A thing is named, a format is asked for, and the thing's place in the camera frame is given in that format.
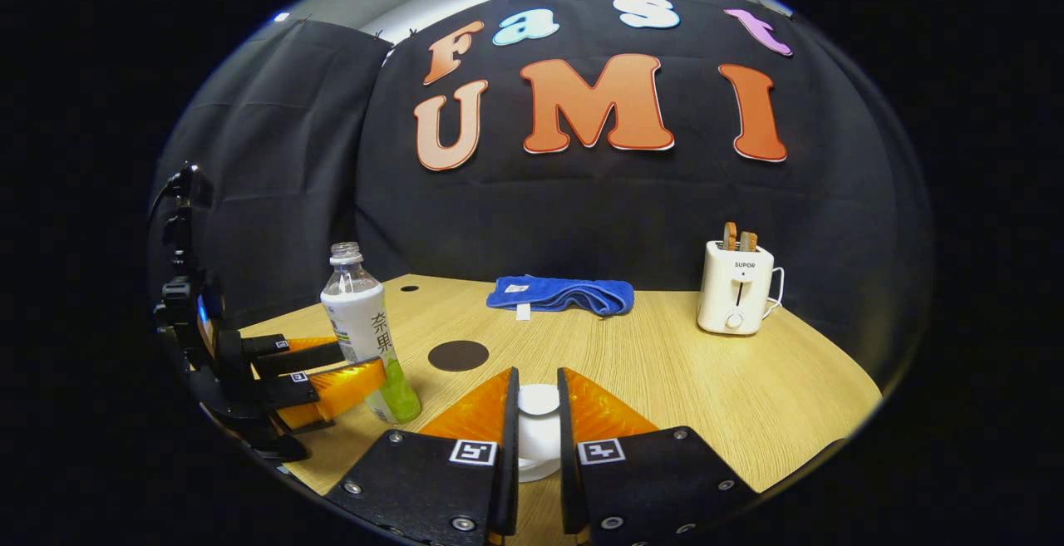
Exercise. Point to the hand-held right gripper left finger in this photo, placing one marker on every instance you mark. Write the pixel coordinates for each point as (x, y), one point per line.
(509, 479)

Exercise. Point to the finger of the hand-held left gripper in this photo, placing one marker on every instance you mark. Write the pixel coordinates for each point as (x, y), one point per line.
(299, 357)
(341, 388)

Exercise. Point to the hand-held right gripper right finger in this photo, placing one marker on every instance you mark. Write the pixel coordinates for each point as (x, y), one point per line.
(568, 479)

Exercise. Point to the clear water bottle green label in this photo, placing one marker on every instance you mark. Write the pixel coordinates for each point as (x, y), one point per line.
(362, 322)

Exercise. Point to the white teacup lid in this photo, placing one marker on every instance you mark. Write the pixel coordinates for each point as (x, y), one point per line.
(539, 413)

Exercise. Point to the dark round coaster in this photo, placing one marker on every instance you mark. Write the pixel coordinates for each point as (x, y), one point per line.
(458, 356)

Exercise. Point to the blue towel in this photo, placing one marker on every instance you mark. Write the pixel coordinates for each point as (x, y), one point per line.
(565, 292)

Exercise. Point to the white toaster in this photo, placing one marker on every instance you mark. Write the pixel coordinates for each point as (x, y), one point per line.
(733, 297)

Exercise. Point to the black backdrop cloth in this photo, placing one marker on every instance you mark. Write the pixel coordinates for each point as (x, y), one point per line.
(582, 205)

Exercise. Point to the brown toast slice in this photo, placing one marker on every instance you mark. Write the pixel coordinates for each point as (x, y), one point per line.
(749, 241)
(730, 235)

